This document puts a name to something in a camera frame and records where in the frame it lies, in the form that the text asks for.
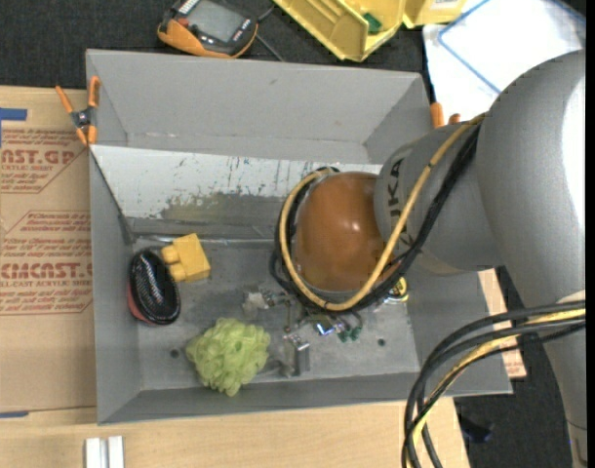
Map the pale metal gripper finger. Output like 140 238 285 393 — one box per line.
242 285 281 317
281 331 312 377

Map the yellow-green mesh bath sponge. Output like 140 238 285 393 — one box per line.
184 316 272 399

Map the yellow toy building block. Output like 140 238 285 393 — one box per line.
160 232 213 284

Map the black and red oval brush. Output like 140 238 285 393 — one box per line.
127 248 182 327

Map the grey metal bin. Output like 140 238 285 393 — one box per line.
85 49 515 426

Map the brown cardboard board, red print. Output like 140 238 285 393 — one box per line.
0 84 527 421

